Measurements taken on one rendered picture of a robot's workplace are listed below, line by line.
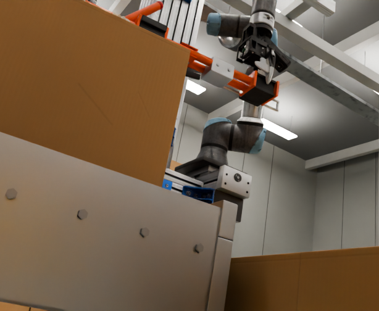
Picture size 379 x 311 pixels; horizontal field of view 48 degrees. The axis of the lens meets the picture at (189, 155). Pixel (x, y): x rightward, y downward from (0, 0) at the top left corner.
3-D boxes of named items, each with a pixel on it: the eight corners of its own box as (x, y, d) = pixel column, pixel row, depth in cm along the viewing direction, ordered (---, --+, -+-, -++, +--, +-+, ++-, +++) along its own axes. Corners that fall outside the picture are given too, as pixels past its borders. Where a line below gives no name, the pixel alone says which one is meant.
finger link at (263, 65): (252, 78, 115) (249, 58, 121) (270, 86, 117) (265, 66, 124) (259, 69, 113) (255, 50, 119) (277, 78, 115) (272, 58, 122)
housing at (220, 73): (211, 69, 111) (213, 55, 112) (199, 79, 117) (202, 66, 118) (233, 79, 113) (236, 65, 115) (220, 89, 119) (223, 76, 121)
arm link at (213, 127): (200, 152, 187) (205, 125, 192) (231, 156, 185) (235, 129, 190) (199, 140, 176) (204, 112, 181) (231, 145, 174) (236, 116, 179)
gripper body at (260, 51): (234, 63, 125) (239, 31, 130) (258, 74, 128) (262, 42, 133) (249, 50, 119) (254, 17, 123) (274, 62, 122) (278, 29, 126)
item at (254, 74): (253, 84, 115) (255, 70, 117) (238, 95, 121) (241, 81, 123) (278, 96, 118) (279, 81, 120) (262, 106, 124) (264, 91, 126)
